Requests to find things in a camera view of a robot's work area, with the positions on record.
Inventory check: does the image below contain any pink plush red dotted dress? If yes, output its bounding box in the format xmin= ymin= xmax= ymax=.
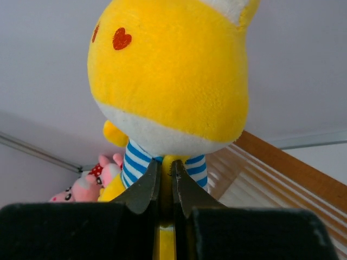
xmin=88 ymin=153 xmax=123 ymax=188

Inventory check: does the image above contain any brown wooden shelf rack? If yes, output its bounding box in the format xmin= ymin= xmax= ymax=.
xmin=206 ymin=132 xmax=346 ymax=259

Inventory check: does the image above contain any pink plush upside down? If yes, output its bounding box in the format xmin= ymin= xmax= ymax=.
xmin=49 ymin=174 xmax=101 ymax=203

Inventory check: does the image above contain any yellow plush red stripes lower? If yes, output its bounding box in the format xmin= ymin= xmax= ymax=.
xmin=98 ymin=174 xmax=126 ymax=202

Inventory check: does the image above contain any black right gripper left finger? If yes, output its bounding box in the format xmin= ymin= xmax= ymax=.
xmin=1 ymin=161 xmax=160 ymax=259

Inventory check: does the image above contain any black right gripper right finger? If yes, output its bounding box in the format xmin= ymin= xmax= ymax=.
xmin=171 ymin=160 xmax=338 ymax=259

